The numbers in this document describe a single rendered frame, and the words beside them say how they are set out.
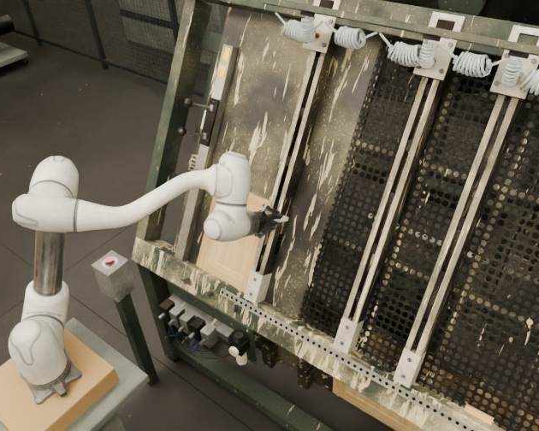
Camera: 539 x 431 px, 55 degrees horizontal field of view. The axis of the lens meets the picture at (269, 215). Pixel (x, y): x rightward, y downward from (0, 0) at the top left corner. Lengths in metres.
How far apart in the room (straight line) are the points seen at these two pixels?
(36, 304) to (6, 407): 0.38
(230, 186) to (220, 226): 0.13
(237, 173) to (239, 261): 0.64
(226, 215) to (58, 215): 0.50
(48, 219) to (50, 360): 0.62
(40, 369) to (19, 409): 0.19
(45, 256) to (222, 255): 0.71
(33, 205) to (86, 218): 0.15
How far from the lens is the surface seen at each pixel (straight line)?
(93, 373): 2.17
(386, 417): 2.56
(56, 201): 1.65
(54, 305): 2.12
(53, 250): 1.95
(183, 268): 2.35
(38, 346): 2.02
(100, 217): 1.64
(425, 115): 1.77
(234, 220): 1.65
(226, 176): 1.63
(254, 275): 2.09
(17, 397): 2.24
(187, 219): 2.31
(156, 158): 2.41
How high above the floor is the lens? 2.52
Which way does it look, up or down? 40 degrees down
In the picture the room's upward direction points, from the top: 4 degrees counter-clockwise
